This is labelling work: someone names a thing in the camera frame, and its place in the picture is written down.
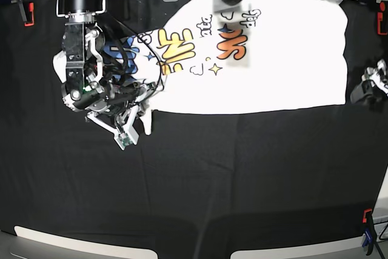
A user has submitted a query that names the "white printed t-shirt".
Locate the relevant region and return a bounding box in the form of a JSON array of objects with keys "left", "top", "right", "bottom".
[{"left": 53, "top": 0, "right": 349, "bottom": 136}]

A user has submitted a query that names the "red black clamp far left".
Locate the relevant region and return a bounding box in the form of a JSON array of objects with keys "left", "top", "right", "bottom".
[{"left": 18, "top": 0, "right": 35, "bottom": 27}]

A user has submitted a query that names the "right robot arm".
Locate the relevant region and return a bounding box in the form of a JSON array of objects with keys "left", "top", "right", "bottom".
[{"left": 53, "top": 0, "right": 156, "bottom": 150}]

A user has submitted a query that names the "red black clamp far right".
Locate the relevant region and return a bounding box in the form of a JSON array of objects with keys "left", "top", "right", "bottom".
[{"left": 376, "top": 1, "right": 387, "bottom": 36}]

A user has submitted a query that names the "red black clamp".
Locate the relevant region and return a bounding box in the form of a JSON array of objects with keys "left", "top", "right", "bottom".
[
  {"left": 18, "top": 0, "right": 35, "bottom": 27},
  {"left": 376, "top": 1, "right": 387, "bottom": 36}
]

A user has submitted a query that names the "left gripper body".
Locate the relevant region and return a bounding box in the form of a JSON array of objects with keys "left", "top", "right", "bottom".
[{"left": 350, "top": 80, "right": 382, "bottom": 110}]

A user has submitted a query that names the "red blue clamp near right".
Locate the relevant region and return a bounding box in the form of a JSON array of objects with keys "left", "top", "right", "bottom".
[{"left": 362, "top": 209, "right": 377, "bottom": 256}]

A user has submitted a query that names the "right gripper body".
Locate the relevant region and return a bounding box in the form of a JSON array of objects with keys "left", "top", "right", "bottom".
[{"left": 61, "top": 81, "right": 152, "bottom": 123}]

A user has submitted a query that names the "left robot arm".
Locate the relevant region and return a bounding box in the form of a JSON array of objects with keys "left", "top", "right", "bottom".
[{"left": 350, "top": 59, "right": 387, "bottom": 111}]

